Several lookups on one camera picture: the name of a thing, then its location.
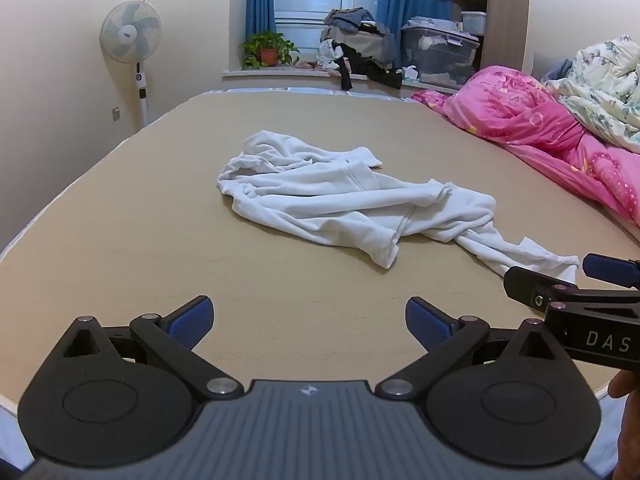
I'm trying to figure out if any white floral quilt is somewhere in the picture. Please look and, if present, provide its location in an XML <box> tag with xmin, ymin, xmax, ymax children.
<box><xmin>542</xmin><ymin>35</ymin><xmax>640</xmax><ymax>155</ymax></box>

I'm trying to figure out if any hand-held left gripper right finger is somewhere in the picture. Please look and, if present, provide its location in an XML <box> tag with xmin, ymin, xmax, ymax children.
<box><xmin>374</xmin><ymin>296</ymin><xmax>571</xmax><ymax>403</ymax></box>

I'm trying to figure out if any person's right hand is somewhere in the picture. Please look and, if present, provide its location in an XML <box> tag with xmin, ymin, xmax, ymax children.
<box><xmin>607</xmin><ymin>369</ymin><xmax>640</xmax><ymax>480</ymax></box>

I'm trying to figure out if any pink quilt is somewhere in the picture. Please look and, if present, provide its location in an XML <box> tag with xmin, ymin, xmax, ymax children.
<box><xmin>411</xmin><ymin>65</ymin><xmax>640</xmax><ymax>235</ymax></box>

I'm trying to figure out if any blue grey cloth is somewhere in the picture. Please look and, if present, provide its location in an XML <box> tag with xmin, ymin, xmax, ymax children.
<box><xmin>541</xmin><ymin>58</ymin><xmax>574</xmax><ymax>82</ymax></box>

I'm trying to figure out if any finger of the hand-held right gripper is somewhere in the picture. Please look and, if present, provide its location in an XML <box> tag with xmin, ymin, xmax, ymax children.
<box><xmin>503</xmin><ymin>266</ymin><xmax>640</xmax><ymax>318</ymax></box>
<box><xmin>582</xmin><ymin>253</ymin><xmax>640</xmax><ymax>290</ymax></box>

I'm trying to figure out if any pile of dark clothes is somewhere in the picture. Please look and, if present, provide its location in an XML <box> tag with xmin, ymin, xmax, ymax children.
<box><xmin>317</xmin><ymin>7</ymin><xmax>405</xmax><ymax>92</ymax></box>

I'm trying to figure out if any white standing fan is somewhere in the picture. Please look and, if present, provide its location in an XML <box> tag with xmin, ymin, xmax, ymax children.
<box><xmin>99</xmin><ymin>0</ymin><xmax>163</xmax><ymax>129</ymax></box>

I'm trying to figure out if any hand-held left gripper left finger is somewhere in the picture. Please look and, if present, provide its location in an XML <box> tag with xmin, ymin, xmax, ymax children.
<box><xmin>47</xmin><ymin>295</ymin><xmax>246</xmax><ymax>402</ymax></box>

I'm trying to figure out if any potted green plant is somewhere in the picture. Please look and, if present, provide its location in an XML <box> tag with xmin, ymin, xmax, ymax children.
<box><xmin>239</xmin><ymin>31</ymin><xmax>301</xmax><ymax>71</ymax></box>

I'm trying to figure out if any white garment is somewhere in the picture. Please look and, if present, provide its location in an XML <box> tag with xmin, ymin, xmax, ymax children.
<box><xmin>216</xmin><ymin>130</ymin><xmax>581</xmax><ymax>283</ymax></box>

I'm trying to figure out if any clear plastic storage bin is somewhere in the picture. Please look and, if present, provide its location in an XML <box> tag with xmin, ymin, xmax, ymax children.
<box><xmin>400</xmin><ymin>17</ymin><xmax>482</xmax><ymax>93</ymax></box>

